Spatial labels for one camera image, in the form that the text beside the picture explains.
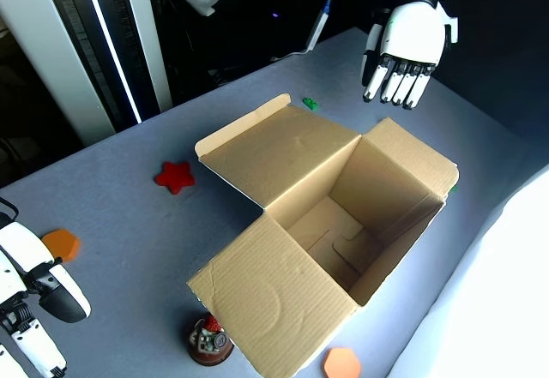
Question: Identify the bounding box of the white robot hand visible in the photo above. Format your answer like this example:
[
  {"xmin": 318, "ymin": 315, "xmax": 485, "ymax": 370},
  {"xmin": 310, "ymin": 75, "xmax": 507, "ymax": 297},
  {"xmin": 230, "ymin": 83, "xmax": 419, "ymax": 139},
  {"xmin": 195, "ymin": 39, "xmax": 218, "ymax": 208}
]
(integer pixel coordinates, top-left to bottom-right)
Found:
[
  {"xmin": 0, "ymin": 221, "xmax": 93, "ymax": 378},
  {"xmin": 361, "ymin": 1, "xmax": 448, "ymax": 111}
]

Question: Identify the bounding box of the grey table cloth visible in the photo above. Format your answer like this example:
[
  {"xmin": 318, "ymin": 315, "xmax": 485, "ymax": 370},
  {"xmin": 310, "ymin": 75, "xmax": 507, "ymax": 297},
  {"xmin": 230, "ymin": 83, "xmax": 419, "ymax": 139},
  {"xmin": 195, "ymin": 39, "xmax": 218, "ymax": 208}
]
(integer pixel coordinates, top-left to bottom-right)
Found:
[{"xmin": 0, "ymin": 26, "xmax": 549, "ymax": 378}]

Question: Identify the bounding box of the white machine frame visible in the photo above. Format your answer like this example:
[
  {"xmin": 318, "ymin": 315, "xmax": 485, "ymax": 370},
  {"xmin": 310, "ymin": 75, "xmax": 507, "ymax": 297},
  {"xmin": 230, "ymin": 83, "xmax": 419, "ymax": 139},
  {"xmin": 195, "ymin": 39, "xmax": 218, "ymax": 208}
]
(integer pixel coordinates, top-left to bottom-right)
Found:
[{"xmin": 0, "ymin": 0, "xmax": 173, "ymax": 147}]

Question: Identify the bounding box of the brown cardboard box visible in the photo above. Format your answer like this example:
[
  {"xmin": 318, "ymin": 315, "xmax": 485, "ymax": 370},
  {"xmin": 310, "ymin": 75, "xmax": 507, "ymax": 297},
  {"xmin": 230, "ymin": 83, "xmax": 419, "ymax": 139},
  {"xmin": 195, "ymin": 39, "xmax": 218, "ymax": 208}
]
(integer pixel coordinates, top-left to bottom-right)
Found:
[{"xmin": 186, "ymin": 93, "xmax": 461, "ymax": 378}]

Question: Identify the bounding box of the grey cable adapter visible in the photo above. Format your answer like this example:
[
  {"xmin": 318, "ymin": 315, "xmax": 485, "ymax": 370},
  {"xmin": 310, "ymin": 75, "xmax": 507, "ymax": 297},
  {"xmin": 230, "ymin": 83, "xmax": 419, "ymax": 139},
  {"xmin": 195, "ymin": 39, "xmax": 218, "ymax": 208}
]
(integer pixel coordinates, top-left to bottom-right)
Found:
[{"xmin": 304, "ymin": 0, "xmax": 332, "ymax": 52}]

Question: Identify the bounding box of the brown cupcake toy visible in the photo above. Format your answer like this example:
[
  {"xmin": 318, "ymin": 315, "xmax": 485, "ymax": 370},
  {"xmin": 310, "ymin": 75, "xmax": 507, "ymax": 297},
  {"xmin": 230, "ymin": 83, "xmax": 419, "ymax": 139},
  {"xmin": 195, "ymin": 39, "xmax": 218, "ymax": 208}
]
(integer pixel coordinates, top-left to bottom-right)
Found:
[{"xmin": 187, "ymin": 314, "xmax": 235, "ymax": 367}]

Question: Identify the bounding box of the red star block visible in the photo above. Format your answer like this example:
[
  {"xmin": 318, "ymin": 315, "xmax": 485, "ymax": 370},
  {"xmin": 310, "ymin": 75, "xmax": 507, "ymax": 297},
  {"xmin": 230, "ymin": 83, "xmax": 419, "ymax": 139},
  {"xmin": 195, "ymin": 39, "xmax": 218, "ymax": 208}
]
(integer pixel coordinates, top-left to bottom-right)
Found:
[{"xmin": 154, "ymin": 160, "xmax": 196, "ymax": 196}]

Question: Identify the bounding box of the orange hexagon block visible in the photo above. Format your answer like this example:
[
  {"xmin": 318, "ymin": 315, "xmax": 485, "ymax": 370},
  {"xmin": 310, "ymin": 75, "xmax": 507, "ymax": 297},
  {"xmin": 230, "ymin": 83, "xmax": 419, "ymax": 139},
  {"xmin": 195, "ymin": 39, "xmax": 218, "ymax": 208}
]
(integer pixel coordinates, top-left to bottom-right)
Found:
[
  {"xmin": 41, "ymin": 228, "xmax": 81, "ymax": 263},
  {"xmin": 323, "ymin": 346, "xmax": 363, "ymax": 378}
]

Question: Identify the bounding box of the thin white cable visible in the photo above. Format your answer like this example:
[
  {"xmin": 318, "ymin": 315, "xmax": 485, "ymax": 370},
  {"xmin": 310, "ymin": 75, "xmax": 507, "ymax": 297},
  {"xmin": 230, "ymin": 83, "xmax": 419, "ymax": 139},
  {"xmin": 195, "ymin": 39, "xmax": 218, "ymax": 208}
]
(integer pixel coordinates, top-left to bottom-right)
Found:
[{"xmin": 269, "ymin": 49, "xmax": 311, "ymax": 63}]

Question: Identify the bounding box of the white backdrop sheet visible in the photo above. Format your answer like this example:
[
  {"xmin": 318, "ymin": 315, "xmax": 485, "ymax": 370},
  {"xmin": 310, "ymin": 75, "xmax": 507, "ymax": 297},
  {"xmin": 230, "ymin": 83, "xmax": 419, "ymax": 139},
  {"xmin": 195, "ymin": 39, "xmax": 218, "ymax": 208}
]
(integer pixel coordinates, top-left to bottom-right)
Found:
[{"xmin": 383, "ymin": 167, "xmax": 549, "ymax": 378}]

